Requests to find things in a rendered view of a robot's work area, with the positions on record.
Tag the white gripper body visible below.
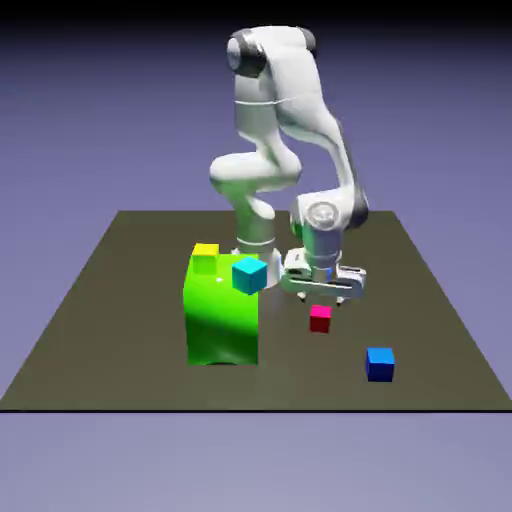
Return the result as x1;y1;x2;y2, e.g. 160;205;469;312
278;247;368;300

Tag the small red cube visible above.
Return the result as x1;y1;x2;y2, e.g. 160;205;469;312
308;304;333;334

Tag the small cyan cube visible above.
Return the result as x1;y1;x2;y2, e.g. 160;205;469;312
231;256;268;296

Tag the small blue cube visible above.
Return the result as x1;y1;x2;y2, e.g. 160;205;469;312
364;346;396;383

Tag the small yellow cube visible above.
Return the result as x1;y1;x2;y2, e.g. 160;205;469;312
191;242;220;276

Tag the large green box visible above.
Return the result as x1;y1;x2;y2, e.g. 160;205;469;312
182;252;260;367

